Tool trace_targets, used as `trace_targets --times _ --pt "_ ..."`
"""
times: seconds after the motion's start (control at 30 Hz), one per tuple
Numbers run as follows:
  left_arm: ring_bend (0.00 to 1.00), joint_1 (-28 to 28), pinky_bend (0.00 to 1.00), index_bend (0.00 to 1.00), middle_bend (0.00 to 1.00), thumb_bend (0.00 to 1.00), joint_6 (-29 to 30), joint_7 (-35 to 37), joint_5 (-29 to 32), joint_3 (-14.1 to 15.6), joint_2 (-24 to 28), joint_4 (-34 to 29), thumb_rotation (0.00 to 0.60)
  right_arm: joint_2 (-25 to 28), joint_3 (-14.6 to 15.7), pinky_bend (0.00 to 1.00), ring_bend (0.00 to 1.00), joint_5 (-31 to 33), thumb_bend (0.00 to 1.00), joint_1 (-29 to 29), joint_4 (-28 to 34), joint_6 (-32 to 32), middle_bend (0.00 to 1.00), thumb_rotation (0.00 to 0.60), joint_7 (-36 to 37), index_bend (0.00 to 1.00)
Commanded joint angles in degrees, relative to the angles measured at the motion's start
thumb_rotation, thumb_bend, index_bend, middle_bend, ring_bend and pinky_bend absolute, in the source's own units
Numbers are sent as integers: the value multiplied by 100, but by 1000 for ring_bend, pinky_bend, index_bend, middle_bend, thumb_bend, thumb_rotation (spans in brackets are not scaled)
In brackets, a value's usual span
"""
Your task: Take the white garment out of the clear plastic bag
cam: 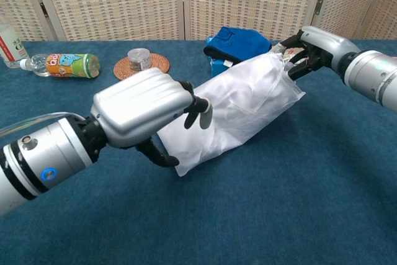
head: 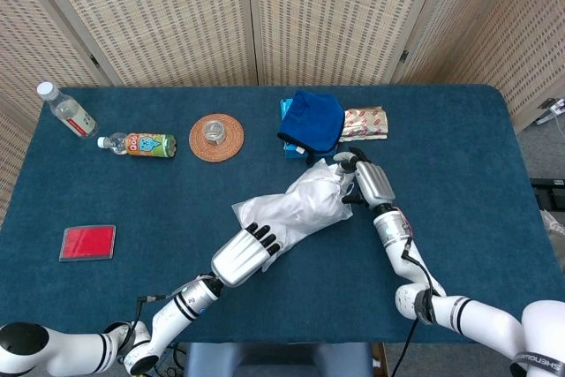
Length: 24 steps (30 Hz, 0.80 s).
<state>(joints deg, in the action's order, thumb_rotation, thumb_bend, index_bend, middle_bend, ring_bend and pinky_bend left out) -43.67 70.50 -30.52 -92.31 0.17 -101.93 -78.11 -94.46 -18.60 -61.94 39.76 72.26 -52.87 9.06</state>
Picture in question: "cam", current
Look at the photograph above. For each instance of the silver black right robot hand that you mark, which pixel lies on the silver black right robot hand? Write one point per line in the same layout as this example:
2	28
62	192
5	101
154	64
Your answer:
328	46

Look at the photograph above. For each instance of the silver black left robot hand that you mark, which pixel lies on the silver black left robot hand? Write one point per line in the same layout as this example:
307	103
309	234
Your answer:
139	106

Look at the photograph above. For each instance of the translucent white plastic bag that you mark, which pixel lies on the translucent white plastic bag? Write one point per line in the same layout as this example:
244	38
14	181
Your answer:
186	153

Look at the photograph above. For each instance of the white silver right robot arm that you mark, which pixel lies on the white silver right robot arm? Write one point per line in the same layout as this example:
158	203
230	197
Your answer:
372	75

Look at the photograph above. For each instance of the beige packet red print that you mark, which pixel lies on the beige packet red print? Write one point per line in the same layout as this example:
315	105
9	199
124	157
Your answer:
294	51

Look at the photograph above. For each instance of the metal screen hinge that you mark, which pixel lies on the metal screen hinge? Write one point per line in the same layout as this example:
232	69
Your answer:
44	9
319	7

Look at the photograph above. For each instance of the small clear round jar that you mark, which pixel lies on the small clear round jar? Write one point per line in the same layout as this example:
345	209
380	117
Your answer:
139	58

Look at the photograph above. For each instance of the round woven rattan coaster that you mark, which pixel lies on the round woven rattan coaster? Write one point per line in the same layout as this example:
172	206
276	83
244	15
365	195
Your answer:
161	63

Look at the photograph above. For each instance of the orange cartoon label juice bottle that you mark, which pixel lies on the orange cartoon label juice bottle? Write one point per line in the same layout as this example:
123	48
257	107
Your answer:
71	64

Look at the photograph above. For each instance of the light blue tissue box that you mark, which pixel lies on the light blue tissue box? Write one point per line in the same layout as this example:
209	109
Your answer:
220	68

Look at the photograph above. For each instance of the blue cloth black trim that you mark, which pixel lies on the blue cloth black trim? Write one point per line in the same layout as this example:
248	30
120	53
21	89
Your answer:
239	43

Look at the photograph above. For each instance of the clear bottle red label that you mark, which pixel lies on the clear bottle red label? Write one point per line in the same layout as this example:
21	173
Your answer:
9	51

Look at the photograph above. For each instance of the blue felt table cover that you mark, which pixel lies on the blue felt table cover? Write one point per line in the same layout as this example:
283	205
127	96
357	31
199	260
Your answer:
279	200

